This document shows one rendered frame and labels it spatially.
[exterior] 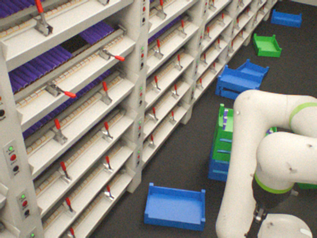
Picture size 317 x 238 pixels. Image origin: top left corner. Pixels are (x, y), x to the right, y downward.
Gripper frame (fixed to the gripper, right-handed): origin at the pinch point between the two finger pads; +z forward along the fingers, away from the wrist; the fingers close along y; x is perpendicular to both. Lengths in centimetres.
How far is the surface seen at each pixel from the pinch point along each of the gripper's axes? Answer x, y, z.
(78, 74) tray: 68, 10, -24
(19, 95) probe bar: 70, -11, -32
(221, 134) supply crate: 32, 61, 46
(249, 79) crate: 45, 158, 94
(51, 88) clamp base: 67, -3, -29
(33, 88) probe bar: 70, -7, -31
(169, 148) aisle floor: 65, 63, 82
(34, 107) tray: 67, -10, -28
